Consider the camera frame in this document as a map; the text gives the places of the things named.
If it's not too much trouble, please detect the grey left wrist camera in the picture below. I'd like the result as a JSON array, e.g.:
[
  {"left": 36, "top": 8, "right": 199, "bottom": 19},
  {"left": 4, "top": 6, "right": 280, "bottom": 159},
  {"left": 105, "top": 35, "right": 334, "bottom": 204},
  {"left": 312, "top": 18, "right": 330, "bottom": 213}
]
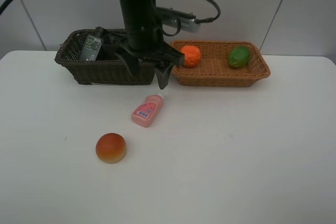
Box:
[{"left": 157, "top": 7, "right": 200, "bottom": 33}]

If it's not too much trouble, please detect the dark green Mentholatum bottle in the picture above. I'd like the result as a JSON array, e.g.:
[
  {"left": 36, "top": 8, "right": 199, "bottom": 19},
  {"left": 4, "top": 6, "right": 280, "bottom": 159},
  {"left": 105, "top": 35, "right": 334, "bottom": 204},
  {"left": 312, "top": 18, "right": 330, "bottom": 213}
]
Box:
[{"left": 79, "top": 27, "right": 107, "bottom": 61}]

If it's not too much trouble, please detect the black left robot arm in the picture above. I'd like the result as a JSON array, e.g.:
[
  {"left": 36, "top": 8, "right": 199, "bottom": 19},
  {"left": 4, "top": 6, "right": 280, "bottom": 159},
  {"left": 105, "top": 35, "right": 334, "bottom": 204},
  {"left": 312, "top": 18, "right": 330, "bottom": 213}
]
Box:
[{"left": 112, "top": 0, "right": 184, "bottom": 89}]

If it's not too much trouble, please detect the round orange bread bun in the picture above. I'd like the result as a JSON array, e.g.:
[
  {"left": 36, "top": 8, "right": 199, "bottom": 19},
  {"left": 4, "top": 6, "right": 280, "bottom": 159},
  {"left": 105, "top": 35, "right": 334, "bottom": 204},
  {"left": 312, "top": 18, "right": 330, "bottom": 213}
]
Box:
[{"left": 96, "top": 133, "right": 127, "bottom": 164}]

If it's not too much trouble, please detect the dark brown wicker basket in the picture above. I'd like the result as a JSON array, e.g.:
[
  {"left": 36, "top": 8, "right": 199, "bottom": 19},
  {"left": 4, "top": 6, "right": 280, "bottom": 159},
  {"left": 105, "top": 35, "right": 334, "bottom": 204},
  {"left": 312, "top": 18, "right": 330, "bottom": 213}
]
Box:
[{"left": 55, "top": 29, "right": 154, "bottom": 86}]

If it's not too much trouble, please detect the orange tangerine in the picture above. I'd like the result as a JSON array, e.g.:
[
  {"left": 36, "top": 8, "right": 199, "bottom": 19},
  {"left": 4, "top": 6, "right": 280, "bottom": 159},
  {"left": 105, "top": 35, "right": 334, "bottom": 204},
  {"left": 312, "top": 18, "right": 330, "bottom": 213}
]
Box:
[{"left": 181, "top": 45, "right": 202, "bottom": 68}]

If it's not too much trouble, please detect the pink lotion bottle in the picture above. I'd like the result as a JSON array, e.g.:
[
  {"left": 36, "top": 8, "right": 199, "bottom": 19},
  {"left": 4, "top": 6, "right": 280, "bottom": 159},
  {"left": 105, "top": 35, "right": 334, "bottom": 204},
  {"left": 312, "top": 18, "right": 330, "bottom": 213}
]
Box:
[{"left": 131, "top": 93, "right": 164, "bottom": 127}]

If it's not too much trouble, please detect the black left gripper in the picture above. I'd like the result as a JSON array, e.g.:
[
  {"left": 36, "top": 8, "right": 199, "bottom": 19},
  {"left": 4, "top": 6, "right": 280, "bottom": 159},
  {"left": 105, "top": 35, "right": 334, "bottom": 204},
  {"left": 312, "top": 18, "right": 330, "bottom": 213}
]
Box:
[{"left": 115, "top": 19, "right": 184, "bottom": 90}]

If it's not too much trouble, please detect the translucent purple plastic cup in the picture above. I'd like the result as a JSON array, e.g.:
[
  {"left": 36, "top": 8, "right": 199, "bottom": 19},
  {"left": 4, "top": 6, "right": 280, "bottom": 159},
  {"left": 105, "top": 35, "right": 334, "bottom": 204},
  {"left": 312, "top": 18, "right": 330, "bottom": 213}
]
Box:
[{"left": 102, "top": 32, "right": 123, "bottom": 61}]

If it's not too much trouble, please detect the green lime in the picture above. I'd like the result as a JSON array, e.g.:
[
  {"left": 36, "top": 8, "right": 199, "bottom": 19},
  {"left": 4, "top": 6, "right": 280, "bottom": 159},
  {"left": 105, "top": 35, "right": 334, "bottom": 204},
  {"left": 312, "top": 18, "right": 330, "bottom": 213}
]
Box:
[{"left": 228, "top": 46, "right": 250, "bottom": 68}]

